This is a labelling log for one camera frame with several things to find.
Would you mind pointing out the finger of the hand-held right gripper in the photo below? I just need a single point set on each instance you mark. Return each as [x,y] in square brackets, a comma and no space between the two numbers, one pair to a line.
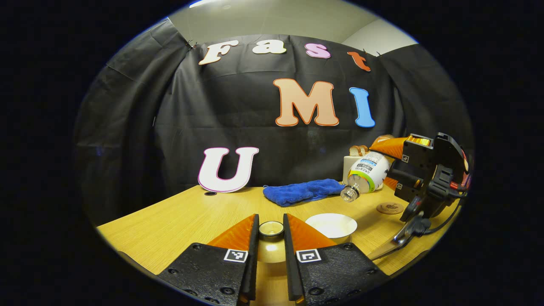
[418,157]
[406,176]

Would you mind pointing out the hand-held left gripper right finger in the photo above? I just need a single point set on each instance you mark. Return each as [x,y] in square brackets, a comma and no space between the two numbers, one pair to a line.
[290,255]

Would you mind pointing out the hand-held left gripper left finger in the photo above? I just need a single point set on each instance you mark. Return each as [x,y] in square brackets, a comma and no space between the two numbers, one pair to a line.
[253,255]

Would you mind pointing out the cream teacup lid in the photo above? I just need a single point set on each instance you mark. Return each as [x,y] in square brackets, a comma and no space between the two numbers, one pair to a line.
[271,248]

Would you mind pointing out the round cork coaster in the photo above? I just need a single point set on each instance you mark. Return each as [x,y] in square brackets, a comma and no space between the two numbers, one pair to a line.
[390,208]

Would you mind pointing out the clear water bottle white label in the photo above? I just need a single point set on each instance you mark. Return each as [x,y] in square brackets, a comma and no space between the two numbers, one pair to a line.
[369,172]

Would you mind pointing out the cream teacup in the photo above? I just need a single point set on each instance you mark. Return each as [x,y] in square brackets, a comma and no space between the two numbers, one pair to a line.
[331,224]

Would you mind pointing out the bread slice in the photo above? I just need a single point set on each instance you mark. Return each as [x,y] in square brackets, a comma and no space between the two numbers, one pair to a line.
[364,149]
[354,150]

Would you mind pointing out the white toaster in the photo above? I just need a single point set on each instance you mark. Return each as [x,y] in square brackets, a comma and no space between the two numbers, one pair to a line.
[349,168]

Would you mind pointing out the blue towel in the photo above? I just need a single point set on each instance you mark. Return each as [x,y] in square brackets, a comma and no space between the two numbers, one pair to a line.
[301,192]

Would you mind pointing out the black backdrop cloth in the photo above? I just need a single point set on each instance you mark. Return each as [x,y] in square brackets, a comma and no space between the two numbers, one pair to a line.
[127,127]

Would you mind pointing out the ceiling light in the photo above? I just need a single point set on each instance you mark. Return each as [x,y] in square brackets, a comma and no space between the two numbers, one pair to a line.
[204,3]

